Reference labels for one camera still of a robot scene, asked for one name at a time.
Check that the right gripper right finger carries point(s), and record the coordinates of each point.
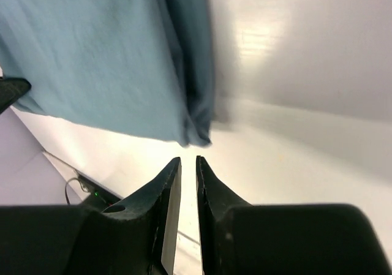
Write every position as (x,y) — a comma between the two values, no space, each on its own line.
(237,237)

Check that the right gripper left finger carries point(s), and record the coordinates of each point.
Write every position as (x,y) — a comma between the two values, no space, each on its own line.
(136,235)

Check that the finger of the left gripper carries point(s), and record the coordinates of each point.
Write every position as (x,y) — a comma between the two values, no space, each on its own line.
(11,89)

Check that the grey-blue t-shirt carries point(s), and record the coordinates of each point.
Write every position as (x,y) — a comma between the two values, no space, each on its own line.
(138,67)

